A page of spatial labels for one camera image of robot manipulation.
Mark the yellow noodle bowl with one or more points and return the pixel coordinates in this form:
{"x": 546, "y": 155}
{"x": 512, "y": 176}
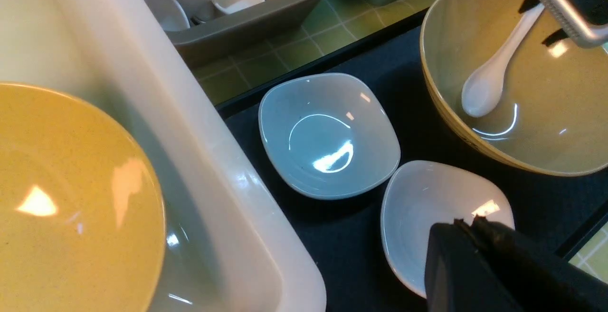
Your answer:
{"x": 552, "y": 115}

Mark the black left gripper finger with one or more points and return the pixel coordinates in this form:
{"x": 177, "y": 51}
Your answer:
{"x": 489, "y": 267}

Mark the black serving tray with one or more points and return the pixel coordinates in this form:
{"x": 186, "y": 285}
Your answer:
{"x": 343, "y": 237}

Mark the grey spoon bin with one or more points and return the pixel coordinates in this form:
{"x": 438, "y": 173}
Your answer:
{"x": 213, "y": 34}

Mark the white square dish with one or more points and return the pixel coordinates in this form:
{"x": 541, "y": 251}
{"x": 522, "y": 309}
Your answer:
{"x": 327, "y": 136}
{"x": 422, "y": 193}

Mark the yellow bowl in tub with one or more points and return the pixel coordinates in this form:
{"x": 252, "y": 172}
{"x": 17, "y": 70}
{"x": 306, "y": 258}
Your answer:
{"x": 82, "y": 220}

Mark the white soup spoon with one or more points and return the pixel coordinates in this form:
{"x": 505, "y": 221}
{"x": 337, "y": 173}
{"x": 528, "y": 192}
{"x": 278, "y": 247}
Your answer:
{"x": 483, "y": 89}

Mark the large white plastic tub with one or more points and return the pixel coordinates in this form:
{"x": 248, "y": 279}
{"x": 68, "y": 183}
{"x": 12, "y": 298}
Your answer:
{"x": 230, "y": 247}

